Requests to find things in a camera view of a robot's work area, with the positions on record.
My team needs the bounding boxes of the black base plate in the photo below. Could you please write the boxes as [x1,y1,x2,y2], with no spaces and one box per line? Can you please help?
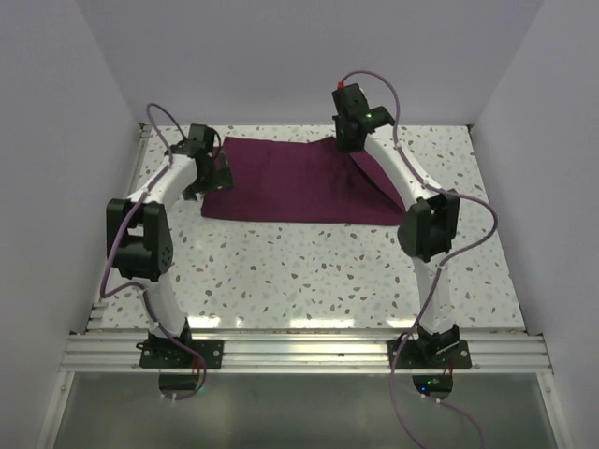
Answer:
[136,339,224,369]
[387,340,473,369]

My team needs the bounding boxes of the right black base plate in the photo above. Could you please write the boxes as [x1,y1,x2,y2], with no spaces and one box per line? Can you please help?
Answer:
[387,340,473,369]

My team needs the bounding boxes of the aluminium frame rail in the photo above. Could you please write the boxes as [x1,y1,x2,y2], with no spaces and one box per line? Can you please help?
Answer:
[60,329,552,374]

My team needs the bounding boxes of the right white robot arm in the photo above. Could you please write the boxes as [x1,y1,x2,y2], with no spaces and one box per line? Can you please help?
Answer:
[332,82,460,368]

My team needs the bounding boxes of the left side aluminium rail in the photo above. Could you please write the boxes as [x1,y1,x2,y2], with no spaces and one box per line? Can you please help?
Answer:
[85,123,152,332]

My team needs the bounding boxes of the purple cloth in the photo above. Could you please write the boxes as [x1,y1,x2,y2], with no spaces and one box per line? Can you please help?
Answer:
[201,137,404,226]

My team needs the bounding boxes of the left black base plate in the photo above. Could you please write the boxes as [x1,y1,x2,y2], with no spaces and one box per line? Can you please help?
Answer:
[136,339,224,369]

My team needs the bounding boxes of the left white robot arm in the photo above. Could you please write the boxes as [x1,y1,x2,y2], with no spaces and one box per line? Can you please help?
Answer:
[100,124,234,368]

